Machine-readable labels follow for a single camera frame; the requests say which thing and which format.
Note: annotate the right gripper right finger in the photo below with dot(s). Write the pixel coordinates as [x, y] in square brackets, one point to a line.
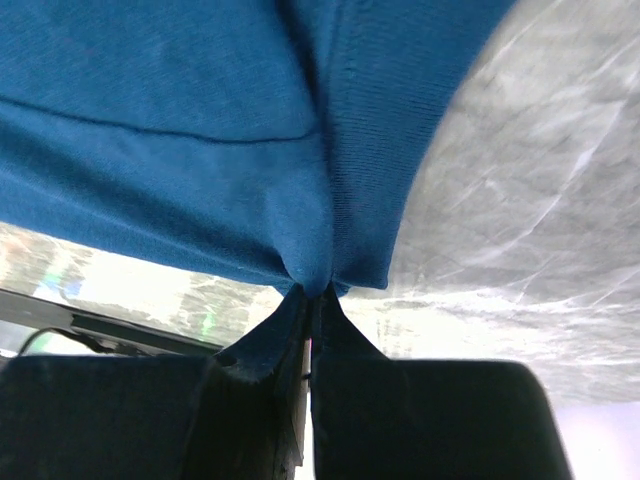
[378, 418]

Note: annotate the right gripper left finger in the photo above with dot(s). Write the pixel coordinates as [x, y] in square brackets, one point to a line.
[237, 414]

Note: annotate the blue t shirt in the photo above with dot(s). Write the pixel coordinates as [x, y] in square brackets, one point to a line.
[268, 142]

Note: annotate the black base beam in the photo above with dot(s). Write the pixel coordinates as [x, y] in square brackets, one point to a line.
[106, 332]

